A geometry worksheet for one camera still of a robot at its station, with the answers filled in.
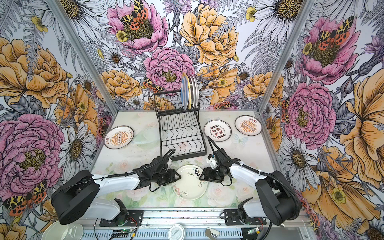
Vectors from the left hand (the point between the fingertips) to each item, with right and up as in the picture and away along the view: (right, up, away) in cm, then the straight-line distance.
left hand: (177, 182), depth 85 cm
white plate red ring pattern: (+26, +28, +25) cm, 46 cm away
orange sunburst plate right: (+49, +32, +27) cm, 64 cm away
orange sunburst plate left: (-43, +24, +21) cm, 54 cm away
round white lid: (+2, -14, -19) cm, 24 cm away
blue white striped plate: (+3, +51, +8) cm, 52 cm away
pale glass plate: (+7, -2, -1) cm, 7 cm away
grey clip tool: (+17, -17, -16) cm, 29 cm away
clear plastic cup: (-48, -13, -20) cm, 54 cm away
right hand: (+15, 0, -1) cm, 15 cm away
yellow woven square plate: (+6, +50, -3) cm, 51 cm away
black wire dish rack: (-1, +29, +24) cm, 37 cm away
